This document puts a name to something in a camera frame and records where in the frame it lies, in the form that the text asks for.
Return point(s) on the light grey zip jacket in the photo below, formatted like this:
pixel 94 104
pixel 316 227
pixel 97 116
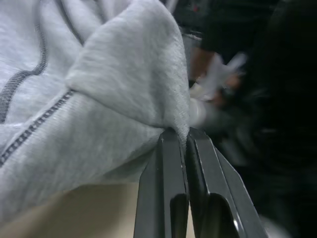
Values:
pixel 104 99

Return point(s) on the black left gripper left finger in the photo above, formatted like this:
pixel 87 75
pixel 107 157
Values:
pixel 163 178

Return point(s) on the white crumpled sheet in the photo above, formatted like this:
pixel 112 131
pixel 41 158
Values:
pixel 218 77

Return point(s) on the person in dark clothing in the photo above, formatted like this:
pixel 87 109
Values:
pixel 280 99

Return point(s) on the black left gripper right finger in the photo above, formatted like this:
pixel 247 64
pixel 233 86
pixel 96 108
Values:
pixel 213 178

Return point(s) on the white rounded object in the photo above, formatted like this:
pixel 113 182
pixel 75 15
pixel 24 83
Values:
pixel 198 111

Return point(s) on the person's bare hand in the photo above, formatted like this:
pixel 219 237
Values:
pixel 201 62

